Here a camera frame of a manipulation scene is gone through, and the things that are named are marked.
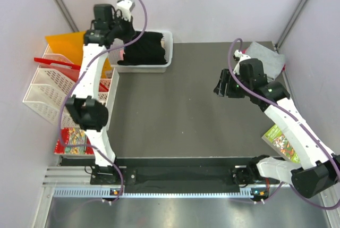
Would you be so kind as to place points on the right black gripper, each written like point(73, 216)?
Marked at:
point(220, 89)

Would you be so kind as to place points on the green book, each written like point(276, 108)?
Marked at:
point(279, 143)

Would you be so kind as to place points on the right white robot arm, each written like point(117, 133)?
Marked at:
point(318, 168)

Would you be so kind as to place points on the pink item in basket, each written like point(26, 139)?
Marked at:
point(122, 55)

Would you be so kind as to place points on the white slotted cable duct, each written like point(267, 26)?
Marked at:
point(110, 193)

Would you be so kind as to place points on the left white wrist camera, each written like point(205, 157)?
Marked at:
point(126, 7)

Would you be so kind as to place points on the red comic book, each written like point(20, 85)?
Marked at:
point(73, 136)

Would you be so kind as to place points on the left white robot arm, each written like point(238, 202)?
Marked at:
point(82, 102)

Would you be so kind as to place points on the black t shirt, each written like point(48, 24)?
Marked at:
point(147, 50)

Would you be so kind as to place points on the orange plastic folder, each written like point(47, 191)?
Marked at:
point(69, 44)

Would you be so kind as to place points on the white file rack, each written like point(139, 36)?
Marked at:
point(51, 83)

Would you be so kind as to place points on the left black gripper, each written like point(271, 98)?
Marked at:
point(130, 31)

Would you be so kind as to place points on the folded grey t shirt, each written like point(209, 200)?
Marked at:
point(273, 63)

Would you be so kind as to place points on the white plastic basket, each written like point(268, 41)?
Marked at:
point(167, 44)

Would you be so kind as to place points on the red plastic folder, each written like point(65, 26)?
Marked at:
point(58, 64)

